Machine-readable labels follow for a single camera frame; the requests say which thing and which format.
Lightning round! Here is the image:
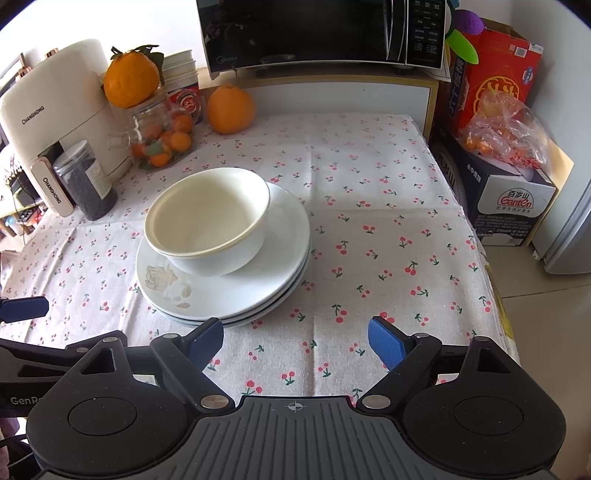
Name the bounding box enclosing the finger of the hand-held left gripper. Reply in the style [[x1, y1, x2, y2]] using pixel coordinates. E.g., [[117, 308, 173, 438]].
[[0, 296, 49, 324]]

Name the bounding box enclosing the black microwave oven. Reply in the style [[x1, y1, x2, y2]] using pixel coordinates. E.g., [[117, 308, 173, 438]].
[[196, 0, 448, 75]]

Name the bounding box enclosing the dark water bottle carton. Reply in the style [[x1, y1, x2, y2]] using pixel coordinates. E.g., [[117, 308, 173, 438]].
[[434, 131, 557, 248]]

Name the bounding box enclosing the white air fryer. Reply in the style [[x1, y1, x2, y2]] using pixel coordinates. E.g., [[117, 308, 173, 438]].
[[0, 38, 134, 217]]

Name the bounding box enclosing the purple and green plush toy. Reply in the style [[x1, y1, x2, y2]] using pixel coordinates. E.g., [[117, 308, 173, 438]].
[[445, 8, 485, 65]]

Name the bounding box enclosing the brown cardboard sheet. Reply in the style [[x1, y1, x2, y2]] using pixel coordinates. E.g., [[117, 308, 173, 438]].
[[531, 138, 576, 248]]

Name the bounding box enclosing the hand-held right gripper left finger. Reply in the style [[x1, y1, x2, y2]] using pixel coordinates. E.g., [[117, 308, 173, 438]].
[[65, 316, 235, 416]]

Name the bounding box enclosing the silver refrigerator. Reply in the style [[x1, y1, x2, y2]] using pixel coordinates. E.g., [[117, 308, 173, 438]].
[[538, 92, 591, 276]]

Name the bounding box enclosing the clear jar with dark contents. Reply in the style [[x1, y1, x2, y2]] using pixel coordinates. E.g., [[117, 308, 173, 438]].
[[53, 139, 118, 221]]

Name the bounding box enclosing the large orange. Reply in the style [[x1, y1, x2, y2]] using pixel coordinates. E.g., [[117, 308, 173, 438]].
[[207, 83, 256, 136]]

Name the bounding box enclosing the cherry print tablecloth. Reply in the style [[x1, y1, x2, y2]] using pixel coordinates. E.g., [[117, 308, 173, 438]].
[[0, 113, 520, 403]]

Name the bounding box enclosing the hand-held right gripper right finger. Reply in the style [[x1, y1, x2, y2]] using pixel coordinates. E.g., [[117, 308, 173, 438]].
[[356, 316, 527, 413]]

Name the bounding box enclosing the blue patterned plate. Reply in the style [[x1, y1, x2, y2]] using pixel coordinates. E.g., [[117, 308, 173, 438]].
[[157, 272, 309, 329], [147, 258, 311, 325]]

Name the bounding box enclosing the glass jar of small oranges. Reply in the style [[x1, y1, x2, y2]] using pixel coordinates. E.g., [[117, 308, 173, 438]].
[[106, 88, 195, 173]]

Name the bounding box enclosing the white bowl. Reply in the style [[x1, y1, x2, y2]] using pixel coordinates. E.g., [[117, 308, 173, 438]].
[[144, 182, 271, 276]]

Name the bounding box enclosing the stack of paper cups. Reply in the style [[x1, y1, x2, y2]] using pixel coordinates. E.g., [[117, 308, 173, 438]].
[[163, 49, 205, 125]]

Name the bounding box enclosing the white plate with faint flower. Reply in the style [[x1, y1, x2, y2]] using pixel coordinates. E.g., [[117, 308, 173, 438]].
[[136, 182, 311, 321]]

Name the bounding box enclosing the red cardboard box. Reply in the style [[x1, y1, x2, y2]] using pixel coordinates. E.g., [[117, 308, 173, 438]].
[[445, 17, 543, 136]]

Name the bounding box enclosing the plastic bag of oranges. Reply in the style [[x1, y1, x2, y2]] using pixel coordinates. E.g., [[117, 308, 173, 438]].
[[457, 90, 550, 172]]

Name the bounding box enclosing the cluttered side shelf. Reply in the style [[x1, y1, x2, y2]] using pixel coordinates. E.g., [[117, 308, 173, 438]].
[[0, 152, 45, 241]]

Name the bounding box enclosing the orange with green leaves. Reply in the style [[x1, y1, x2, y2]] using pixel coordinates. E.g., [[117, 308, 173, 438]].
[[102, 45, 165, 109]]

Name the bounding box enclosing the rose gold metal rack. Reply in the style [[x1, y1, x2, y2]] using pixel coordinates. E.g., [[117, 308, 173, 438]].
[[0, 46, 61, 94]]

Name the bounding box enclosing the purple clothing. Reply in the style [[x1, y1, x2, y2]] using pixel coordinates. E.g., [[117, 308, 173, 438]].
[[0, 415, 24, 468]]

